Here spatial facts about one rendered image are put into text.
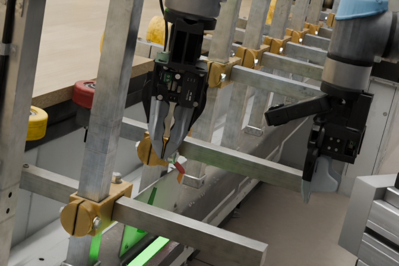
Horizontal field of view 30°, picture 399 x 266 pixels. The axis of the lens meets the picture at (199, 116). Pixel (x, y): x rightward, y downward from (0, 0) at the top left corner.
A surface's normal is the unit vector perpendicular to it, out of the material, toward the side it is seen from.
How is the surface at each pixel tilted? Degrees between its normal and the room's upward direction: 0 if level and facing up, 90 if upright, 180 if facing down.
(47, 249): 0
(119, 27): 90
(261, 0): 90
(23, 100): 90
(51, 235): 0
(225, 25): 90
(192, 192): 0
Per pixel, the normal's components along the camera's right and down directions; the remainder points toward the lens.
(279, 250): 0.20, -0.94
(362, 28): -0.12, 0.24
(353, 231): -0.80, 0.00
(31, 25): 0.92, 0.27
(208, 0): 0.41, 0.32
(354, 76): 0.15, 0.29
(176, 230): -0.33, 0.19
